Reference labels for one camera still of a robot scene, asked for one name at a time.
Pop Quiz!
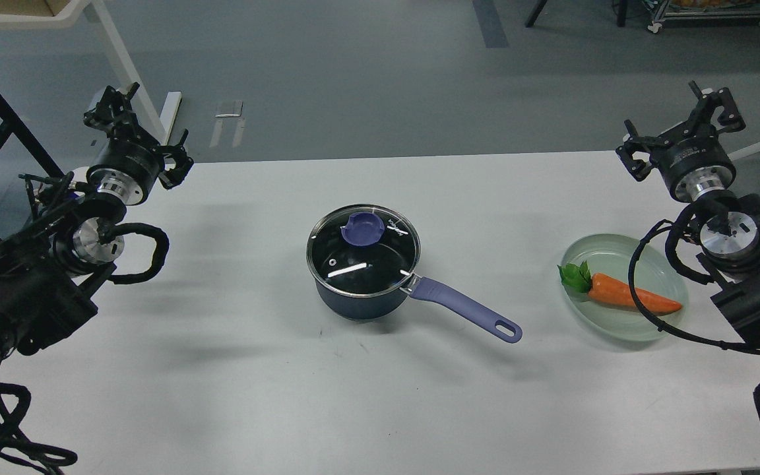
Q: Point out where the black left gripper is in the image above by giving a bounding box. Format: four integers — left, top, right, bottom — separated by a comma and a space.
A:
82, 83, 194, 206

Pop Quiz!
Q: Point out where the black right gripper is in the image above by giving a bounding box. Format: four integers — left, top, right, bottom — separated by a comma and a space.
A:
616, 80, 747, 203

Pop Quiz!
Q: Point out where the glass pot lid purple knob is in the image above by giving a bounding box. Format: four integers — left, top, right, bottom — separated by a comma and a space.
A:
306, 204, 421, 297

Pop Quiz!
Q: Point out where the dark blue saucepan purple handle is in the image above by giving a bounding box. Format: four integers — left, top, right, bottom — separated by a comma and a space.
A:
307, 218, 523, 344

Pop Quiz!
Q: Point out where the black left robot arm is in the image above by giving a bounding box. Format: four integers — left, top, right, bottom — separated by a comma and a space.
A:
0, 82, 193, 474

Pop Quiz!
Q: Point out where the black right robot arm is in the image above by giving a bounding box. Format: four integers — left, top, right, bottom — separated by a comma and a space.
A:
616, 82, 760, 354

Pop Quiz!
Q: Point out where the pale green glass plate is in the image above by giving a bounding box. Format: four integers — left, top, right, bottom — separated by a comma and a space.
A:
561, 234, 689, 342

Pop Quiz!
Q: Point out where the metal cart with casters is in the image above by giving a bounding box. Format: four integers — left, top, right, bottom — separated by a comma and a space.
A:
642, 1, 760, 34

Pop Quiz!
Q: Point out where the orange toy carrot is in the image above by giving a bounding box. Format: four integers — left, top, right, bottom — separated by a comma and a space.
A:
557, 261, 683, 315

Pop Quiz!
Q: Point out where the white desk frame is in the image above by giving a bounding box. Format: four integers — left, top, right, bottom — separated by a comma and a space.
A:
0, 1, 182, 145

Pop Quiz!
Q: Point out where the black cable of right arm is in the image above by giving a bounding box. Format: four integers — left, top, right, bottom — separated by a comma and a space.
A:
628, 220, 760, 362

